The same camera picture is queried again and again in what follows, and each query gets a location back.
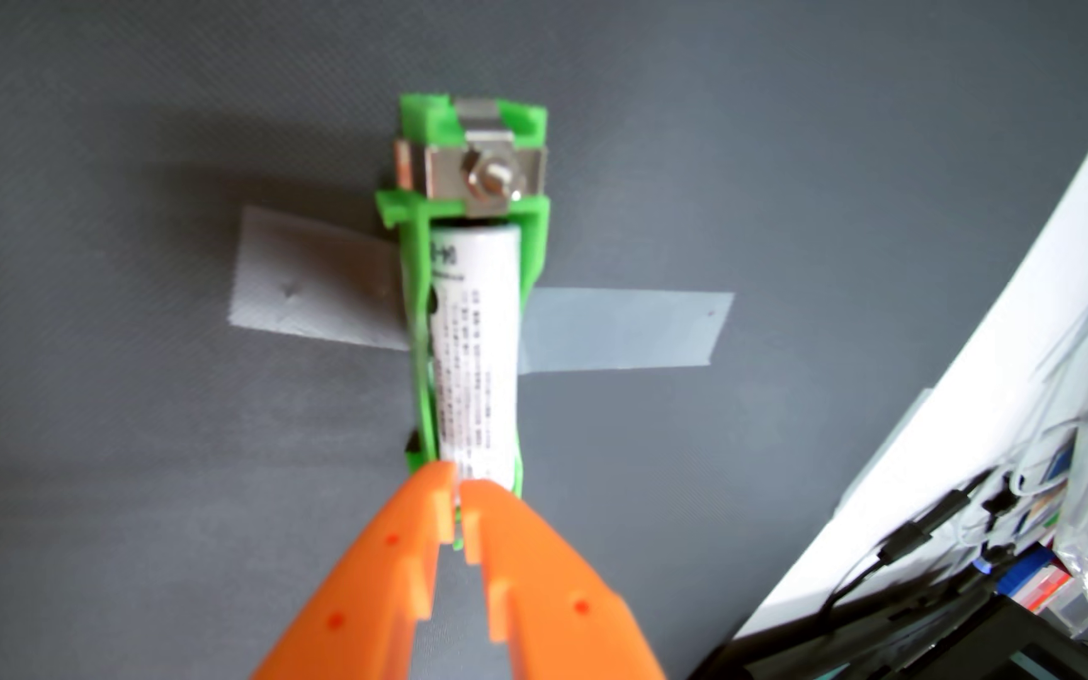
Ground white cylindrical battery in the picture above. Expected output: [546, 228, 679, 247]
[428, 223, 523, 492]

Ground green battery holder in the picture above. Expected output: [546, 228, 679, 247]
[374, 93, 551, 549]

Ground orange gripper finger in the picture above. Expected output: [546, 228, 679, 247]
[251, 461, 459, 680]
[460, 478, 667, 680]

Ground grey tape strip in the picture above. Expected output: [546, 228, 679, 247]
[227, 206, 736, 375]

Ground dark grey mat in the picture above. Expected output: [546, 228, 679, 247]
[0, 0, 1088, 680]

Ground black Dell laptop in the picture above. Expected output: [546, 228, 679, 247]
[690, 586, 1088, 680]

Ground black cable with adapter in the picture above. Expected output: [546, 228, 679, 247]
[818, 467, 994, 634]

